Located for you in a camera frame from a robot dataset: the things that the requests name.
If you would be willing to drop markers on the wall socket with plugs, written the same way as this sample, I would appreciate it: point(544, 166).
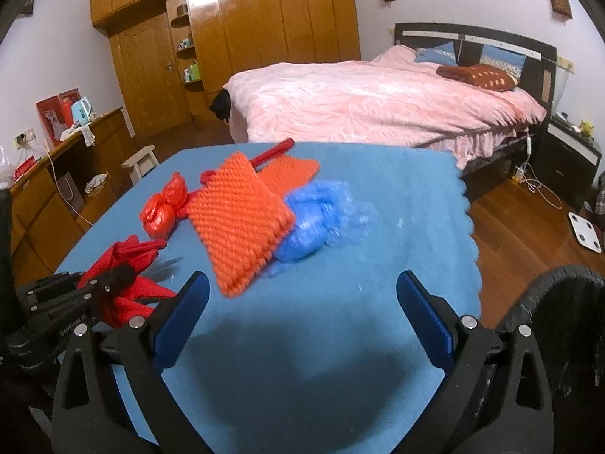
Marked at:
point(24, 136)

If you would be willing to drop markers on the red ribbon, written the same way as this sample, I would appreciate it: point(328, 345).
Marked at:
point(276, 150)

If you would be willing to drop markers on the white rag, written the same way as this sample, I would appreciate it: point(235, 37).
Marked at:
point(97, 183)

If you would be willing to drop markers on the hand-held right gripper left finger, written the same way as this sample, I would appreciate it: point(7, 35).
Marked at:
point(182, 321)

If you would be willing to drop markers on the dark wooden bed frame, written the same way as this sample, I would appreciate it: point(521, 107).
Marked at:
point(470, 52)

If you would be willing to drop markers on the wooden wardrobe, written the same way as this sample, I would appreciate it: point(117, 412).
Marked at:
point(283, 19)

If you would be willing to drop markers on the blue plastic bag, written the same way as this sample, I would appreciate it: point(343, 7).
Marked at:
point(302, 231)

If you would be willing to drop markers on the white bathroom scale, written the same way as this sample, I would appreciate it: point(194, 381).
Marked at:
point(588, 231)

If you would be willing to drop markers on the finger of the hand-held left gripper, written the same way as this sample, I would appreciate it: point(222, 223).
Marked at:
point(52, 281)
point(108, 281)

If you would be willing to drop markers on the large wooden wall lamp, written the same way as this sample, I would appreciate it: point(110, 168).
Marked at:
point(560, 1)

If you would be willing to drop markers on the orange knitted mat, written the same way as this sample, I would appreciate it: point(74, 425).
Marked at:
point(293, 172)
point(236, 227)

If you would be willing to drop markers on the small wooden stool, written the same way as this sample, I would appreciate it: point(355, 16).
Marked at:
point(139, 156)

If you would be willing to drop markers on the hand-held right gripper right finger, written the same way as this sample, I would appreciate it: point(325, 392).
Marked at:
point(425, 321)

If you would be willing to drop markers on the black clothing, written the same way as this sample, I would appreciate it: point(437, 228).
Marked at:
point(221, 104)

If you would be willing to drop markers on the bed with pink blanket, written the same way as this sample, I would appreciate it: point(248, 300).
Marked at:
point(354, 99)

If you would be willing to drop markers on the blue table cloth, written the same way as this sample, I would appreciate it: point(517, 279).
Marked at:
point(331, 364)

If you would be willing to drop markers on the small toiletry bottles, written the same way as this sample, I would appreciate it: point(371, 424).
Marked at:
point(185, 42)

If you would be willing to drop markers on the dark nightstand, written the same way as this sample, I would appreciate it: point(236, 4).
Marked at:
point(565, 165)

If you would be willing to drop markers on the red plastic bag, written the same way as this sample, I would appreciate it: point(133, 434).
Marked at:
point(160, 213)

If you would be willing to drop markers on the light blue kettle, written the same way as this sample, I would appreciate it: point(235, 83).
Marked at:
point(81, 111)

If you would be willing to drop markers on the yellow power strip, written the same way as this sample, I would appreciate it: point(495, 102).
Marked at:
point(520, 176)

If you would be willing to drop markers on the red framed picture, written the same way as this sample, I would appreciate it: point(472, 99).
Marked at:
point(49, 118)

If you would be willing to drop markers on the blue pillow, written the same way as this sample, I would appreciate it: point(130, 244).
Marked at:
point(503, 59)
point(437, 54)

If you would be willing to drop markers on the beige wall socket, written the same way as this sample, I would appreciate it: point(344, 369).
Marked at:
point(566, 62)

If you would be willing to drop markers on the yellow plush toy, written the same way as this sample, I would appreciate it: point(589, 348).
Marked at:
point(587, 126)

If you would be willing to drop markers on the red cloth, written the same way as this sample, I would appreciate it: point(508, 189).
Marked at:
point(142, 295)

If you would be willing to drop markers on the white paper bag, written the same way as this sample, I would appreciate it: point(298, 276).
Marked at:
point(72, 194)

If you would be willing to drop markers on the black bin with plastic liner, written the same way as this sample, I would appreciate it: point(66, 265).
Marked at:
point(567, 340)

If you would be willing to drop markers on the wooden dresser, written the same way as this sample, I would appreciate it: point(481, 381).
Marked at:
point(47, 217)

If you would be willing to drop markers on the brown dotted pillow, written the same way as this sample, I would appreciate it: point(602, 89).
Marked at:
point(482, 77)

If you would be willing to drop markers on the white cloth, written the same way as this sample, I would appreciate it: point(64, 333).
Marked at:
point(87, 135)

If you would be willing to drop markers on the red box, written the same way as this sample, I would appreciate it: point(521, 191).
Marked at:
point(26, 168)

